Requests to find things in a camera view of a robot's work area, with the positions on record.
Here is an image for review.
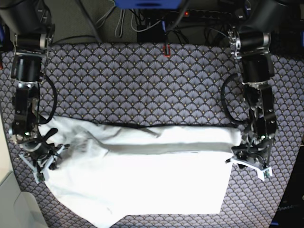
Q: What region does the red table clamp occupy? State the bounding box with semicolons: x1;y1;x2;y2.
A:
163;46;171;57

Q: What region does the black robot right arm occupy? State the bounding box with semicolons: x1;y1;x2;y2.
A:
0;0;63;174

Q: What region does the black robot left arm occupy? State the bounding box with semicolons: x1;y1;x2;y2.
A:
220;0;304;172

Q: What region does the patterned fan-print tablecloth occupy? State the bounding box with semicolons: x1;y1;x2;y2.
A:
8;43;299;228

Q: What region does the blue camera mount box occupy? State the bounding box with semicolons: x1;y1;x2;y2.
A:
115;0;181;9

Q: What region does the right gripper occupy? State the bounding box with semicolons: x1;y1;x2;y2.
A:
22;139;70;171

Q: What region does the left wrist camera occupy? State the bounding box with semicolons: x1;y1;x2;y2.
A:
257;167;273;181

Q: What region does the black power strip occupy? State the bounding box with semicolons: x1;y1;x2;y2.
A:
184;9;232;19

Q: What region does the black box under table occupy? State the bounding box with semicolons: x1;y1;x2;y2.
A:
137;24;166;43

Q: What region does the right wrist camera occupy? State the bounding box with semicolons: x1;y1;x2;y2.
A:
33;170;49;184

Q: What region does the grey looped cable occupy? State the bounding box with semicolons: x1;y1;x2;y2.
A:
95;4;126;38

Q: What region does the white T-shirt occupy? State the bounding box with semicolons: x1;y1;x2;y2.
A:
39;117;241;228

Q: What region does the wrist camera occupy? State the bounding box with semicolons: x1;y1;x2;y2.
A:
257;167;273;181
33;170;49;184

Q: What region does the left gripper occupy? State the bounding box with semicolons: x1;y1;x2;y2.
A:
225;143;268;166

